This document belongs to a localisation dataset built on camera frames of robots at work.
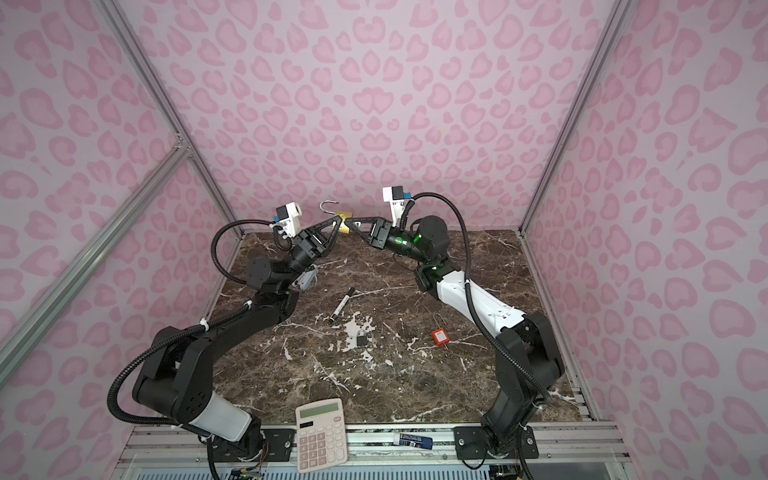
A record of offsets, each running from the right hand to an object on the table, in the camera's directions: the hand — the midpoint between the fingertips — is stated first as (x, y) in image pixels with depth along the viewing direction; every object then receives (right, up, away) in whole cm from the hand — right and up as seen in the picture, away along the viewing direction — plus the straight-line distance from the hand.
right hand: (350, 226), depth 65 cm
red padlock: (+23, -31, +25) cm, 46 cm away
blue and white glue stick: (+14, -51, +7) cm, 53 cm away
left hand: (-1, +1, -1) cm, 2 cm away
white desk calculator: (-9, -50, +8) cm, 52 cm away
